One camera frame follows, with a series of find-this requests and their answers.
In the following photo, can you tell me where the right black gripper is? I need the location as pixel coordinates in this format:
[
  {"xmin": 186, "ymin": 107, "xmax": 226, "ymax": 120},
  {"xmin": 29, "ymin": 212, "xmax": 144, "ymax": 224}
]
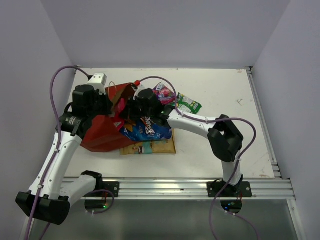
[{"xmin": 119, "ymin": 96, "xmax": 154, "ymax": 120}]

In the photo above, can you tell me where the pink Real chips bag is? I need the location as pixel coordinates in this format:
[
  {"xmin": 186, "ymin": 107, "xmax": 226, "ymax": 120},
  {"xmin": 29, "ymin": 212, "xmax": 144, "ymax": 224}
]
[{"xmin": 111, "ymin": 97, "xmax": 126, "ymax": 122}]

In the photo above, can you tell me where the blue Doritos chips bag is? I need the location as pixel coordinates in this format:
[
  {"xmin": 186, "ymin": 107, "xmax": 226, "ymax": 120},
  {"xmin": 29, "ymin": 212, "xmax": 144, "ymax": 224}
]
[{"xmin": 119, "ymin": 117, "xmax": 172, "ymax": 142}]

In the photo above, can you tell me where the red paper bag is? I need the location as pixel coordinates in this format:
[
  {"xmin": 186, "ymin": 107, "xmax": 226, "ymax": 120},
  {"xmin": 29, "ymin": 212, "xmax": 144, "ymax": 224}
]
[{"xmin": 80, "ymin": 83, "xmax": 135, "ymax": 153}]

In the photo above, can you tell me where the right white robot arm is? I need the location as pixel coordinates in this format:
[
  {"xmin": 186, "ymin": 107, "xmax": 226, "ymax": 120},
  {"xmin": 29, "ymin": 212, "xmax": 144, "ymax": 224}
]
[{"xmin": 119, "ymin": 88, "xmax": 244, "ymax": 197}]

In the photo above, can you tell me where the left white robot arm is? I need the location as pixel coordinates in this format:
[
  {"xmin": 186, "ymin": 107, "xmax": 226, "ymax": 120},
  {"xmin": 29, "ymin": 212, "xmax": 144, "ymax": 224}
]
[{"xmin": 15, "ymin": 83, "xmax": 113, "ymax": 225}]

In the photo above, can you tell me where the purple candy bag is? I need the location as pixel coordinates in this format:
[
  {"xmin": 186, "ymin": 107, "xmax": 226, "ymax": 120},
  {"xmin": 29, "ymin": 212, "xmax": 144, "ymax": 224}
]
[{"xmin": 153, "ymin": 82, "xmax": 176, "ymax": 105}]

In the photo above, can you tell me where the green snack bag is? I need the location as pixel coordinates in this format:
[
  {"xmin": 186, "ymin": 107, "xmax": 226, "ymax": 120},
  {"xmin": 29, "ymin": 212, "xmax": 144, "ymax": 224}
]
[{"xmin": 176, "ymin": 92, "xmax": 202, "ymax": 115}]

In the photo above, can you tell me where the tan popcorn chips bag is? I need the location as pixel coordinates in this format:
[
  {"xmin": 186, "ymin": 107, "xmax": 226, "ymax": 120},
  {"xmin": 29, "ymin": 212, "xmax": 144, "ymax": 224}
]
[{"xmin": 120, "ymin": 130, "xmax": 176, "ymax": 156}]

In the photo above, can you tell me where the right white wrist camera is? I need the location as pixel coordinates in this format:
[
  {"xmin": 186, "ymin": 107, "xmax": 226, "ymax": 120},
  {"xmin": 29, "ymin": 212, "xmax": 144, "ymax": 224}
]
[{"xmin": 132, "ymin": 80, "xmax": 150, "ymax": 100}]

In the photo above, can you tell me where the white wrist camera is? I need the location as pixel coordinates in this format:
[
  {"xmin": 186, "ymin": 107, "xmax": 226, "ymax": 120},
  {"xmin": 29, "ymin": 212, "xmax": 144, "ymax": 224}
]
[
  {"xmin": 87, "ymin": 73, "xmax": 107, "ymax": 95},
  {"xmin": 132, "ymin": 80, "xmax": 150, "ymax": 100}
]

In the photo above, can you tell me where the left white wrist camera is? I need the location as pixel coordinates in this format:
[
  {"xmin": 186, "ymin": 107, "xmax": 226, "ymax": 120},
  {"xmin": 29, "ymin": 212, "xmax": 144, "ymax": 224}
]
[{"xmin": 87, "ymin": 73, "xmax": 107, "ymax": 95}]

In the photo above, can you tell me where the aluminium mounting rail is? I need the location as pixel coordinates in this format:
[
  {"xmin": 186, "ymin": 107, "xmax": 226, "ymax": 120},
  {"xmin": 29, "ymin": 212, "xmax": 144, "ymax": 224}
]
[{"xmin": 62, "ymin": 177, "xmax": 293, "ymax": 200}]

